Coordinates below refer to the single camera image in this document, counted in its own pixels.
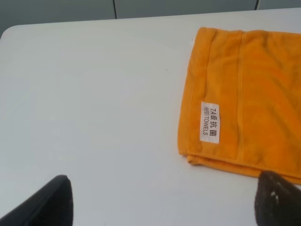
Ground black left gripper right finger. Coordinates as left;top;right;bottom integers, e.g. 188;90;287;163
254;171;301;226

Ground orange towel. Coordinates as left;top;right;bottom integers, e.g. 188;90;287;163
177;27;301;184

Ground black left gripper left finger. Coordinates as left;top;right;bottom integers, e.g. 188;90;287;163
0;175;74;226

